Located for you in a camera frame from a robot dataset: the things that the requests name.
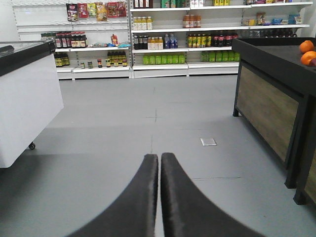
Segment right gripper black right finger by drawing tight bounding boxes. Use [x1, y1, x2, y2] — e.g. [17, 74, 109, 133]
[160, 153, 261, 237]

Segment lower orange fruit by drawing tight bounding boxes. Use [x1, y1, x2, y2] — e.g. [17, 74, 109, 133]
[300, 51, 316, 66]

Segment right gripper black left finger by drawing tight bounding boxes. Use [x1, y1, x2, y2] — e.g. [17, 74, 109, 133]
[69, 154, 158, 237]

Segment wooden black-framed produce stand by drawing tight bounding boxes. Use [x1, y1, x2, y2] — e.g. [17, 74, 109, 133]
[232, 38, 316, 204]

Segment orange fruit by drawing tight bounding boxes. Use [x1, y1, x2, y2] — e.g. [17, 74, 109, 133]
[300, 51, 316, 66]
[299, 40, 315, 54]

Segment upper orange fruit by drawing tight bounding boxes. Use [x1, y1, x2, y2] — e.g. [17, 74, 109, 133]
[299, 40, 315, 54]

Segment far white chest freezer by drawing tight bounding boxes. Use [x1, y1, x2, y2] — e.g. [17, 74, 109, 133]
[0, 40, 64, 168]

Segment white store shelving unit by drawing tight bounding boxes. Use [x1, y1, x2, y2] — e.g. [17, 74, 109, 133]
[9, 0, 316, 80]

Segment far steel floor socket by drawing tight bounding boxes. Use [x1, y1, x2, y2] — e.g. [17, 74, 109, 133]
[200, 138, 217, 146]

